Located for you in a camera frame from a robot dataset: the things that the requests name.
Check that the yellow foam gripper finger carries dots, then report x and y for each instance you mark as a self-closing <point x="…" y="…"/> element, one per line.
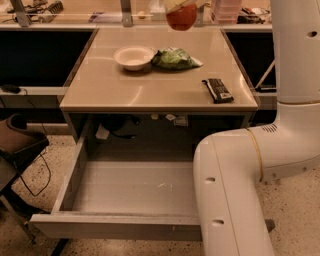
<point x="174" y="5"/>

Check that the red apple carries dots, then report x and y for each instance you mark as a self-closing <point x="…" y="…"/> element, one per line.
<point x="182" y="19"/>

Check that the white bowl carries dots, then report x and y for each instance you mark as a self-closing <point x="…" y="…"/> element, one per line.
<point x="133" y="58"/>

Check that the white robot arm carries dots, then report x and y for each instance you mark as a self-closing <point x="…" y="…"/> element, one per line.
<point x="266" y="150"/>

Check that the open grey drawer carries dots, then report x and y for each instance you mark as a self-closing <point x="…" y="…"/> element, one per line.
<point x="162" y="187"/>

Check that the green chip bag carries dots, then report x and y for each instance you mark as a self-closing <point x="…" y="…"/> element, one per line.
<point x="172" y="58"/>

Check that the pink plastic storage box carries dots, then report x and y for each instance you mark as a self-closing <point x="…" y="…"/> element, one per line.
<point x="225" y="11"/>

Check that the beige top cabinet table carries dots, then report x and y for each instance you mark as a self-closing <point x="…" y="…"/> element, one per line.
<point x="102" y="86"/>

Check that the black snack bar wrapper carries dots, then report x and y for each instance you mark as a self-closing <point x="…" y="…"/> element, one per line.
<point x="218" y="91"/>

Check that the white stick with black tip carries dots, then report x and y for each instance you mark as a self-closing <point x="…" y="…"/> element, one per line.
<point x="266" y="73"/>

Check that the black device on left shelf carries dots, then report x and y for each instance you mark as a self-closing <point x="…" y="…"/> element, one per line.
<point x="10" y="88"/>

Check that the black brown office chair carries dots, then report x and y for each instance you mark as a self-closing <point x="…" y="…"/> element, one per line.
<point x="19" y="147"/>

